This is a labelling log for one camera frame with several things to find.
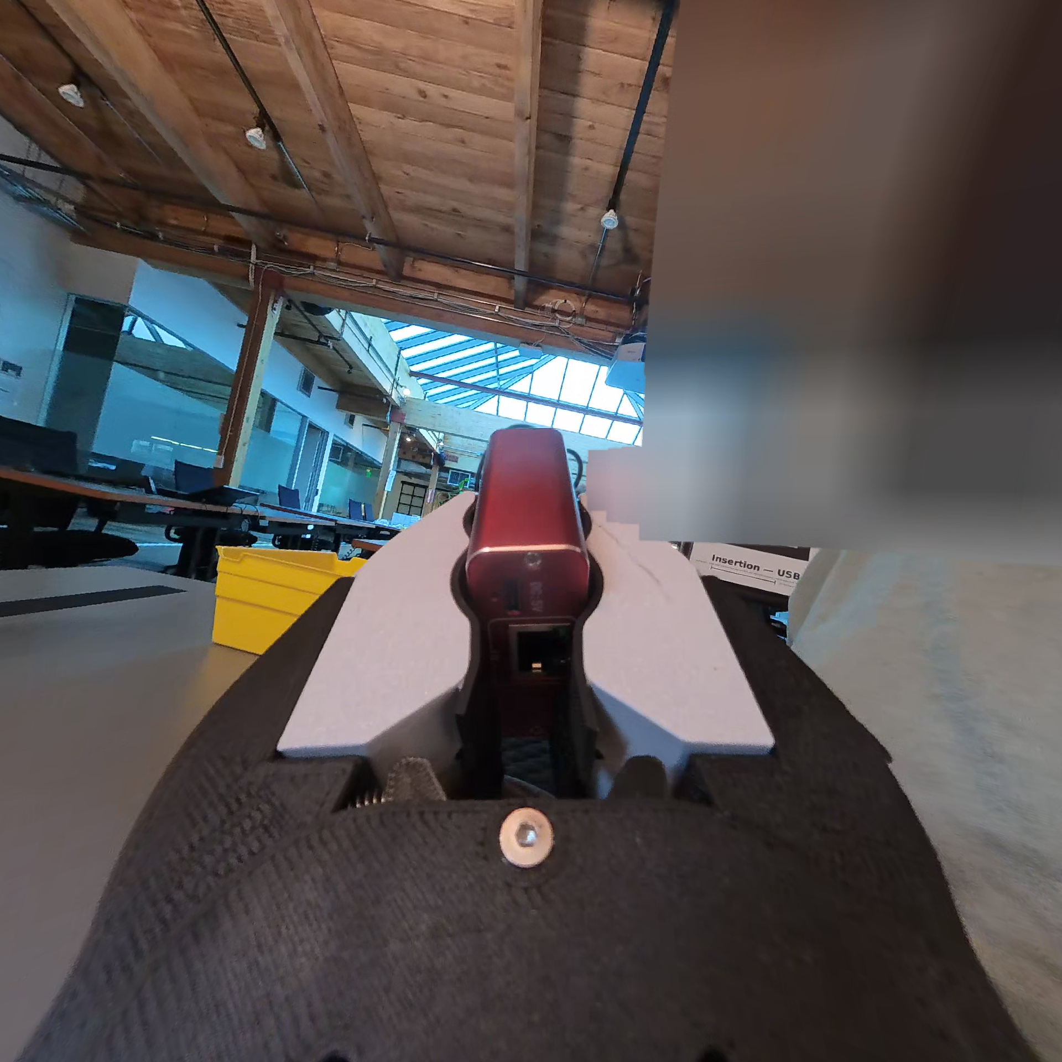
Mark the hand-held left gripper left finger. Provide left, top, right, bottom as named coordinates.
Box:
left=276, top=490, right=482, bottom=798

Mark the white ceiling projector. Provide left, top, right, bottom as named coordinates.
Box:
left=604, top=330, right=648, bottom=391

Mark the black laptop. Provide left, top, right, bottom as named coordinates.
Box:
left=174, top=460, right=260, bottom=506

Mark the yellow plastic bin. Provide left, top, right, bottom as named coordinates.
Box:
left=211, top=545, right=370, bottom=657

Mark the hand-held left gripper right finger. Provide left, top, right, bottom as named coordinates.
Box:
left=579, top=531, right=777, bottom=799

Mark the light grey sweatshirt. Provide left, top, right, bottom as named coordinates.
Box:
left=784, top=548, right=1062, bottom=1062

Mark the wooden post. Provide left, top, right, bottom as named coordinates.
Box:
left=217, top=286, right=285, bottom=491

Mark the red network switch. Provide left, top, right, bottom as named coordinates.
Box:
left=465, top=427, right=592, bottom=735

